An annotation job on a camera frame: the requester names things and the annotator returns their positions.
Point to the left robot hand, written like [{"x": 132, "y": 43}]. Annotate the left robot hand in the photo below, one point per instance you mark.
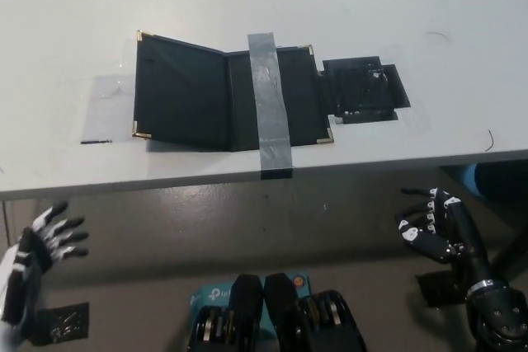
[{"x": 35, "y": 245}]

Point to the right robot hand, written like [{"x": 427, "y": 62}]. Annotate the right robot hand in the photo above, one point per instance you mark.
[{"x": 466, "y": 236}]

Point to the black diary with gold corners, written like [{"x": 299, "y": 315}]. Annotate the black diary with gold corners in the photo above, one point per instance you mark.
[{"x": 181, "y": 92}]

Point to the blue object under desk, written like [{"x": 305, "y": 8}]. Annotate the blue object under desk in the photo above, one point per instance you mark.
[{"x": 469, "y": 179}]

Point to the black tape patch on desk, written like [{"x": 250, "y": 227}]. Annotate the black tape patch on desk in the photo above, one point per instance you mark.
[{"x": 363, "y": 88}]

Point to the black floor tape patch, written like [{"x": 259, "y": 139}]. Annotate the black floor tape patch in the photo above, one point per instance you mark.
[
  {"x": 441, "y": 288},
  {"x": 66, "y": 323}
]

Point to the thin black thread hook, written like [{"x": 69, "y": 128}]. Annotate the thin black thread hook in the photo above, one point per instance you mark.
[{"x": 491, "y": 139}]

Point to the clear plastic sheet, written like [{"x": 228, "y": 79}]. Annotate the clear plastic sheet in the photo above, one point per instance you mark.
[{"x": 107, "y": 109}]

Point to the teal tp-link box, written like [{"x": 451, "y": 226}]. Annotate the teal tp-link box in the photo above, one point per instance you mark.
[{"x": 210, "y": 294}]

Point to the grey duct tape strip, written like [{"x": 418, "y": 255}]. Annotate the grey duct tape strip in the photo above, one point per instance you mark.
[{"x": 270, "y": 92}]

